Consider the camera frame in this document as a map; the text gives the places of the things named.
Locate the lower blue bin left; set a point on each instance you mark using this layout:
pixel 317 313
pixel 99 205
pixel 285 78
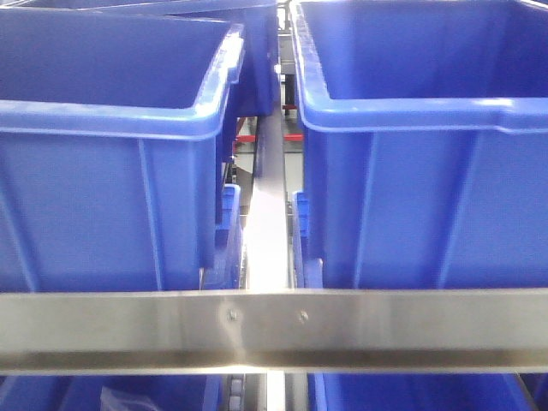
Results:
pixel 162 392

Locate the steel flow rack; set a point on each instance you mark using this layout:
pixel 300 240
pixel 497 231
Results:
pixel 170 329

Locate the large blue bin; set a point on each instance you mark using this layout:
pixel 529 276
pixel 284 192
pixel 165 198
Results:
pixel 109 156
pixel 425 142

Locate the lower blue bin right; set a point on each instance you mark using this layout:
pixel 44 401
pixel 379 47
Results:
pixel 352 391

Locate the large blue bin left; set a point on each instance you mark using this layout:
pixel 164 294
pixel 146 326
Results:
pixel 109 156

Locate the blue bin behind left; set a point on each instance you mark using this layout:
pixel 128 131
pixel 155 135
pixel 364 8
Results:
pixel 256 87

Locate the large blue bin right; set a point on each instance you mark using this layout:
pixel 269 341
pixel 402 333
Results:
pixel 425 142

